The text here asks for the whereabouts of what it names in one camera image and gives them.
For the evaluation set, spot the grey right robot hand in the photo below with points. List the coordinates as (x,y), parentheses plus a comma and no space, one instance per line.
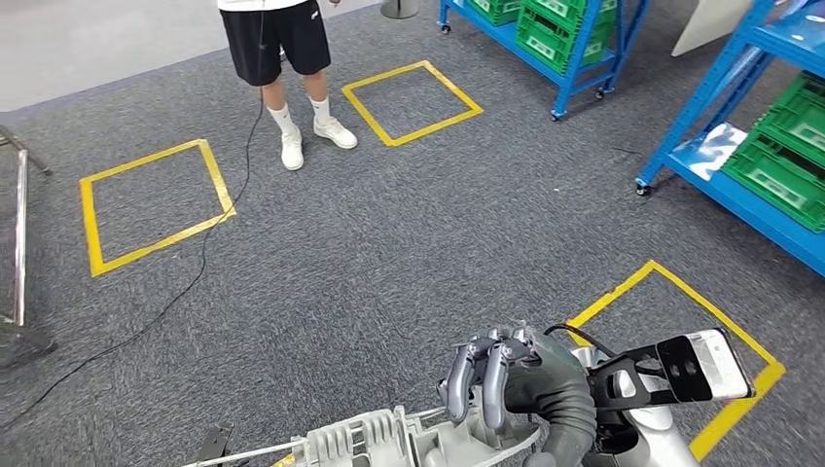
(541,367)

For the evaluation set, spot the grey plastic wheel cover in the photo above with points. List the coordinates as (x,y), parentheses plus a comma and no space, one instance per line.
(361,445)

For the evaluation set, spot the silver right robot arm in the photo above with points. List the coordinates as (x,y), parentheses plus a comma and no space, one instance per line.
(570,435)

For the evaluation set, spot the yellow floor tape square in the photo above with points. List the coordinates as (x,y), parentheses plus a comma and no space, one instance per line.
(612,294)
(438,126)

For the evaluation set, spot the white desk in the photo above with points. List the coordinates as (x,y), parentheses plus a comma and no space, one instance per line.
(706,26)

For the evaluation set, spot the grey round stanchion base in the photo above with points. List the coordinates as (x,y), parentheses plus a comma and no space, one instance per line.
(399,10)

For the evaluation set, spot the person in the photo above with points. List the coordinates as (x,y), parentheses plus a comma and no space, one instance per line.
(277,39)

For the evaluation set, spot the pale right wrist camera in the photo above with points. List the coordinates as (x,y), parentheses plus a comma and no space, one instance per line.
(718,364)

